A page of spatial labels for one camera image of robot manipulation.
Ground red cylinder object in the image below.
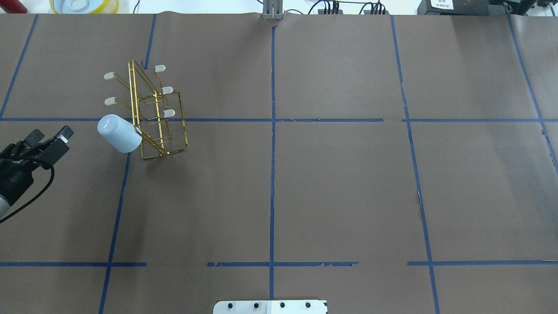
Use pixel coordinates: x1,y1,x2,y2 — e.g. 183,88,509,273
0,0,28,14

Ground light blue plastic cup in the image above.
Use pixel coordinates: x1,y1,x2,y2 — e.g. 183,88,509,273
97,115,142,153

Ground gold wire cup holder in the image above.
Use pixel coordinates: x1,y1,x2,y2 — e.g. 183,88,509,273
103,60,190,160

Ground black electronics box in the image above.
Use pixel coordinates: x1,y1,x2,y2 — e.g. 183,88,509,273
417,0,537,16

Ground black power strip plugs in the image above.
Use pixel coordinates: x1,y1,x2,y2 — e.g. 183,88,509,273
305,0,389,15

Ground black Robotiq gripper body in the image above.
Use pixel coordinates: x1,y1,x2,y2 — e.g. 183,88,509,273
0,146,48,201

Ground grey metal camera post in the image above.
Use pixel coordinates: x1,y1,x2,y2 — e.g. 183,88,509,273
259,0,285,20

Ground yellow tape roll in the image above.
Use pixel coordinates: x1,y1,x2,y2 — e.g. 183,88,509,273
49,0,119,14

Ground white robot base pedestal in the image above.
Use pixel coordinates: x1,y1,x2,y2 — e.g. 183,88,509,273
213,300,328,314

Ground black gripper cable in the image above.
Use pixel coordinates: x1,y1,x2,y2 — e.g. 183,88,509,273
0,157,55,224

